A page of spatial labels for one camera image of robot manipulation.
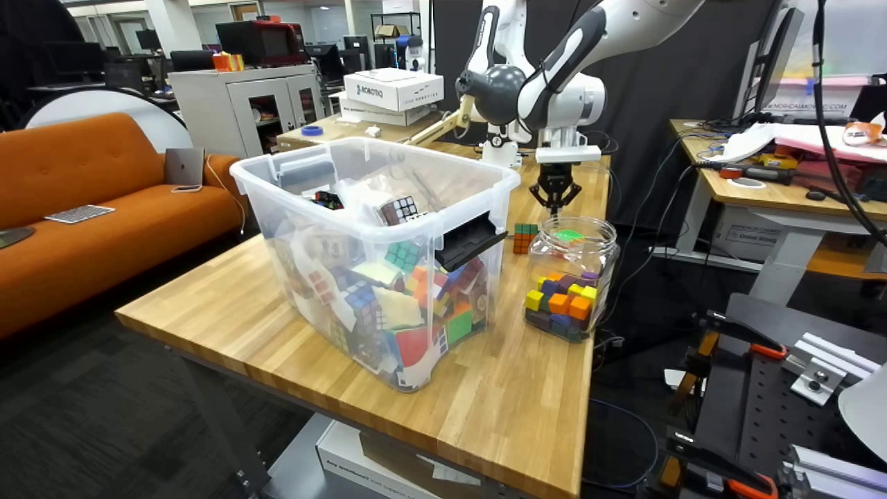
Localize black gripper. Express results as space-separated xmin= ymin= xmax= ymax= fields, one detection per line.
xmin=529 ymin=162 xmax=586 ymax=219

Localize black-framed green puzzle cube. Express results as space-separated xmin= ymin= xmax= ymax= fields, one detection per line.
xmin=510 ymin=221 xmax=543 ymax=259

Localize glass jar of small cubes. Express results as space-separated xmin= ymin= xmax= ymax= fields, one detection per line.
xmin=521 ymin=214 xmax=621 ymax=345

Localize white paper sheet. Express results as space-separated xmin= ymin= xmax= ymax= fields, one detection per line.
xmin=702 ymin=122 xmax=783 ymax=170

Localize white printed cardboard box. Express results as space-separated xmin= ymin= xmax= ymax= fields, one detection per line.
xmin=341 ymin=67 xmax=446 ymax=116

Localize flat white cardboard box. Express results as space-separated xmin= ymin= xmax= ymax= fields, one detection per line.
xmin=338 ymin=94 xmax=438 ymax=130

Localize clear plastic bin of cubes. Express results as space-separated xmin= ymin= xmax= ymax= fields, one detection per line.
xmin=228 ymin=133 xmax=524 ymax=395

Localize wooden desk white legs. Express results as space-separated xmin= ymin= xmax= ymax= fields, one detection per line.
xmin=647 ymin=116 xmax=887 ymax=313

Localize orange black clamp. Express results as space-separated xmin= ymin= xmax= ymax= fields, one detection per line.
xmin=659 ymin=429 xmax=783 ymax=499
xmin=693 ymin=311 xmax=794 ymax=365

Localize large desk monitor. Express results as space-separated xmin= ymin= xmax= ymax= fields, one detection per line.
xmin=733 ymin=0 xmax=810 ymax=130

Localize black perforated mounting stand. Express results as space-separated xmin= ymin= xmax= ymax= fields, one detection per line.
xmin=658 ymin=292 xmax=887 ymax=499

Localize cardboard box with labels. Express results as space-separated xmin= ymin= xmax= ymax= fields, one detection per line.
xmin=312 ymin=415 xmax=503 ymax=499

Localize aluminium extrusion profile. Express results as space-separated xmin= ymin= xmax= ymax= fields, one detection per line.
xmin=783 ymin=331 xmax=881 ymax=411

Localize white storage cabinet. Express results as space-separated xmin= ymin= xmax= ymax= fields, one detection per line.
xmin=166 ymin=62 xmax=328 ymax=162

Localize black appliance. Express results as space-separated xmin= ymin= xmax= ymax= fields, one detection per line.
xmin=215 ymin=20 xmax=314 ymax=69

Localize orange containers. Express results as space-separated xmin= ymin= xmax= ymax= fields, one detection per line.
xmin=212 ymin=51 xmax=249 ymax=76

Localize silver tablet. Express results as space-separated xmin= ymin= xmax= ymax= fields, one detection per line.
xmin=163 ymin=144 xmax=209 ymax=198

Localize orange sofa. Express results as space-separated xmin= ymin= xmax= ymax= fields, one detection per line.
xmin=0 ymin=110 xmax=249 ymax=345

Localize round white table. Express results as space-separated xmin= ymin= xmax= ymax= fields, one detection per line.
xmin=22 ymin=87 xmax=198 ymax=155

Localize grey paper sheet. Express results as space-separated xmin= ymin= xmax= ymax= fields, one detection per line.
xmin=41 ymin=203 xmax=119 ymax=227

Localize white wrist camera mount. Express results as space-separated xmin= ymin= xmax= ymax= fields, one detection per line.
xmin=535 ymin=142 xmax=604 ymax=170

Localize thick black hose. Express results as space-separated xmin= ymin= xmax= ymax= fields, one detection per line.
xmin=810 ymin=0 xmax=887 ymax=250

